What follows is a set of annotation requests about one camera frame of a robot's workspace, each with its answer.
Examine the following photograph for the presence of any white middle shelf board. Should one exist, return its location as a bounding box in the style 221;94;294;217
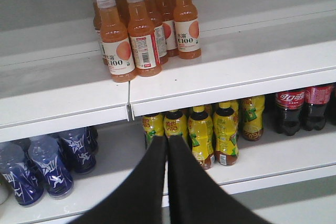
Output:
1;120;335;223

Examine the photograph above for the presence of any plastic cola bottle red label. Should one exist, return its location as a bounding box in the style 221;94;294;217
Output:
328;84;335;125
275;88;305;136
301;84;333;131

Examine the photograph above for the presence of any blue sports drink bottle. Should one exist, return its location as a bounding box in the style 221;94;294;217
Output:
1;142;44;206
28;135;74;199
58;127;96;174

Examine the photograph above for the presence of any orange C100 juice bottle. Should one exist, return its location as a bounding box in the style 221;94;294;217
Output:
127;0;162;77
173;0;201;59
97;0;137;83

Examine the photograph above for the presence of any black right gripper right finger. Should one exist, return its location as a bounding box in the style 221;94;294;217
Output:
168;136;269;223

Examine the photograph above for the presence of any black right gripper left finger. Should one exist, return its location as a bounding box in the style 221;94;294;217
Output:
71;136;167;223

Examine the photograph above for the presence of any yellow lemon tea bottle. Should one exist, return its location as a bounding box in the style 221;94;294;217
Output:
142;113;164;148
213;101;239;166
163;109;188;145
241;95;265;141
187;105;215;170

